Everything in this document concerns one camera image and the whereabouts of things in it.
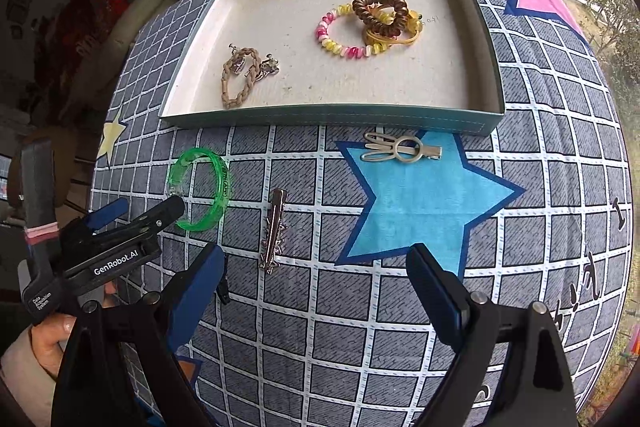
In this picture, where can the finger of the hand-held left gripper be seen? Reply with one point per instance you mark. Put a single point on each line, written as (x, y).
(160, 214)
(107, 213)

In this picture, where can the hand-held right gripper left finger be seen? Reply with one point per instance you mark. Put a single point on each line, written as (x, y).
(200, 297)

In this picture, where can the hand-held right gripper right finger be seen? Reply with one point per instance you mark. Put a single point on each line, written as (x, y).
(440, 302)

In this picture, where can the green translucent bangle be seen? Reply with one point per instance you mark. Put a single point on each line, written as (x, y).
(220, 192)

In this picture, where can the shallow white tray box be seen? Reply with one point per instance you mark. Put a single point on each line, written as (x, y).
(310, 72)

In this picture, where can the person's left forearm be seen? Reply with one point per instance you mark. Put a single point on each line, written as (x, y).
(25, 387)

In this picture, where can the person's left hand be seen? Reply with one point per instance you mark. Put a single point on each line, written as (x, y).
(50, 342)

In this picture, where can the grey checked star tablecloth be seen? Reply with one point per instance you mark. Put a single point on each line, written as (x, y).
(400, 217)

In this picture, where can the cream sofa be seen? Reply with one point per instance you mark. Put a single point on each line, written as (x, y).
(145, 17)

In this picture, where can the wall picture frames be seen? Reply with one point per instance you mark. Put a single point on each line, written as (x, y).
(20, 2)

